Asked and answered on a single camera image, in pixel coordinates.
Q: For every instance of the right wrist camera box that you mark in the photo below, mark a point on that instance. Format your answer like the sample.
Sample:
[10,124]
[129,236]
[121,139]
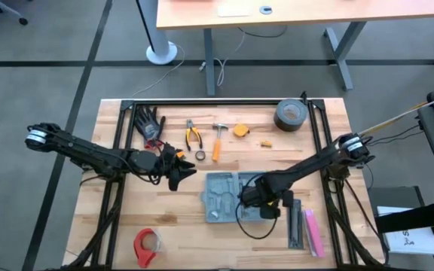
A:
[269,212]

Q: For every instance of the orange bit holder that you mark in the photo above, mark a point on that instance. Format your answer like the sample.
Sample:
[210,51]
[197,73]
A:
[266,144]

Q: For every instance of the black duct tape roll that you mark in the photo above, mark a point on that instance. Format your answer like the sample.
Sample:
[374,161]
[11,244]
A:
[277,117]

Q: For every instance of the dark grey box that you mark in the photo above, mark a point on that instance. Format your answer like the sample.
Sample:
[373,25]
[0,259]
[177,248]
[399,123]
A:
[394,195]

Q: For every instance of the black work glove red cuff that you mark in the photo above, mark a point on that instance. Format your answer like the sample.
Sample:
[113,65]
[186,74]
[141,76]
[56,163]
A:
[148,126]

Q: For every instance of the pole with round white base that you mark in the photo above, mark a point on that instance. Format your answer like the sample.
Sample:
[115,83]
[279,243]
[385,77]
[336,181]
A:
[161,52]

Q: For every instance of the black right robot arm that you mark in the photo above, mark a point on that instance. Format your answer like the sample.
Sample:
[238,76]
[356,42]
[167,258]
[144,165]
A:
[315,165]

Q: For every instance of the red tape dispenser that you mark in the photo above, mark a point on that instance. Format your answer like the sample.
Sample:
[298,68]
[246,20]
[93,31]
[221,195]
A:
[139,244]

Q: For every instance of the yellow tape measure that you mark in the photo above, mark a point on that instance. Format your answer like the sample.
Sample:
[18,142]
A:
[240,130]

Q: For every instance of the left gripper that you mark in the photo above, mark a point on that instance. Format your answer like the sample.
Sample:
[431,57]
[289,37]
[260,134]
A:
[170,162]

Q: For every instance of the yellow black pliers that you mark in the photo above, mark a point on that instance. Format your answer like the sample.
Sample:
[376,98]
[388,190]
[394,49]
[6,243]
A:
[191,130]

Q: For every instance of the orange desk grey legs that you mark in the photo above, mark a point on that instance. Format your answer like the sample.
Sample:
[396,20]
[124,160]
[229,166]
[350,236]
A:
[315,13]

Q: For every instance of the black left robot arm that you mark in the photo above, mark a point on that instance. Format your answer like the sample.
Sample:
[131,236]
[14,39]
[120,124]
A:
[89,152]

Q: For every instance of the white paper sheet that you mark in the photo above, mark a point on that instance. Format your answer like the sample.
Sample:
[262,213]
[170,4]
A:
[416,242]

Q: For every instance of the white pad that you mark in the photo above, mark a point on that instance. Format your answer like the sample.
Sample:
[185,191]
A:
[233,11]

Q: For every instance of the small black tape roll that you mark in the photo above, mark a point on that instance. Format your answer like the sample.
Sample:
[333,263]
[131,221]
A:
[196,155]

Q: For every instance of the black aluminium rig frame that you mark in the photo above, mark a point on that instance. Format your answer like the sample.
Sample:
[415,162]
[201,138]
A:
[220,102]

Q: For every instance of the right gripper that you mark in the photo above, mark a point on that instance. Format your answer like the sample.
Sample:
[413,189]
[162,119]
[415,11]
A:
[256,195]

